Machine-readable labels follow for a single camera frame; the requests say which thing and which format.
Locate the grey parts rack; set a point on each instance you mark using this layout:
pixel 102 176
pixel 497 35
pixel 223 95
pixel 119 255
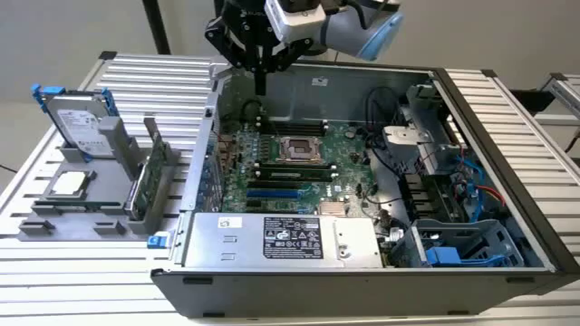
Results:
pixel 109 193

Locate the small silver chipset heatsink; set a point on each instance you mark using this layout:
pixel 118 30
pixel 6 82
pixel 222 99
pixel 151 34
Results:
pixel 333 208

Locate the green motherboard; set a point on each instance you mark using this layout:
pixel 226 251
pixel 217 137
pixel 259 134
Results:
pixel 345 159

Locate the round coin battery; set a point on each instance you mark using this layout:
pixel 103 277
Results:
pixel 350 133

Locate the grey open PC case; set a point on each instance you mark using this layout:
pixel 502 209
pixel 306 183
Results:
pixel 318 292

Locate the blue expansion slot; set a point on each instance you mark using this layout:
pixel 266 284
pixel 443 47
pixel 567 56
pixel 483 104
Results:
pixel 273 194

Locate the silver power supply unit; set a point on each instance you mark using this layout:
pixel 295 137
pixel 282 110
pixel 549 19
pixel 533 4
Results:
pixel 235 251

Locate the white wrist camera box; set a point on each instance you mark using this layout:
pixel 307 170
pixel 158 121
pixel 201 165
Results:
pixel 299 20

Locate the aluminium side frame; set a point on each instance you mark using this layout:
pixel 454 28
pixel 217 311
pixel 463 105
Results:
pixel 562 85

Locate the green RAM stick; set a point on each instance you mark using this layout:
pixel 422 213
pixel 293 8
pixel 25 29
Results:
pixel 98 205
pixel 290 174

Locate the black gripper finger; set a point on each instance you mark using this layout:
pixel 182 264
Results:
pixel 297 56
pixel 225 49

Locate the silver metal drive cage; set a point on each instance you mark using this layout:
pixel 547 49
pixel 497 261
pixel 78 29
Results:
pixel 403 136

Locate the black stand pole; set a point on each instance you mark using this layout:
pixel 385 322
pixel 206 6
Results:
pixel 157 27

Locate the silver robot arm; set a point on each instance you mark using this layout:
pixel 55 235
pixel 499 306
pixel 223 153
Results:
pixel 345 37

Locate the silver CPU chip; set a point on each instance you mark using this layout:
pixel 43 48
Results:
pixel 69 183

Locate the CPU socket metal frame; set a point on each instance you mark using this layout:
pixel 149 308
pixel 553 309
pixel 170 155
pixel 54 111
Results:
pixel 295 149

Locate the grey disk bay cage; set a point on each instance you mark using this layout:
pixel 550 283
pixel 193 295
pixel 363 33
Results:
pixel 454 227

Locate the hard disk blue carrier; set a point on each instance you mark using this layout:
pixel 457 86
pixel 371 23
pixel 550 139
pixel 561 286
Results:
pixel 79 125

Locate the blue case latch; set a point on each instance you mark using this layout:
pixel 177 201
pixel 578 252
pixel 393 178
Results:
pixel 157 241

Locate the green graphics card black cooler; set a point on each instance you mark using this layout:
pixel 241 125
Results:
pixel 147 180

